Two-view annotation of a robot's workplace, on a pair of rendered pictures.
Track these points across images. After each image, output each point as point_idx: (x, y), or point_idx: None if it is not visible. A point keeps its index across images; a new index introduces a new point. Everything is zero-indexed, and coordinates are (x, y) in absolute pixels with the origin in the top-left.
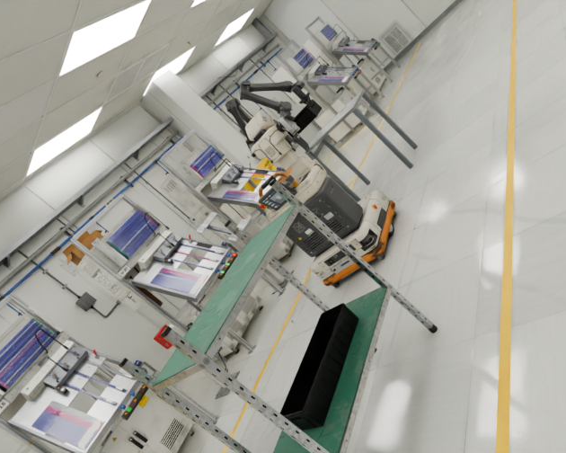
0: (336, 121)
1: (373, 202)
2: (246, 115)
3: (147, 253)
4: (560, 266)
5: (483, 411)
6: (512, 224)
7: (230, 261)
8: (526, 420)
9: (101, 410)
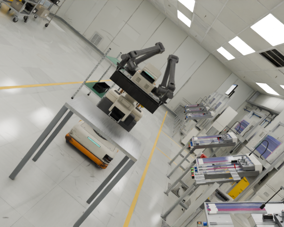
0: (102, 111)
1: (80, 121)
2: (169, 72)
3: (250, 156)
4: (41, 75)
5: (69, 86)
6: (37, 84)
7: (192, 172)
8: (64, 80)
9: (199, 140)
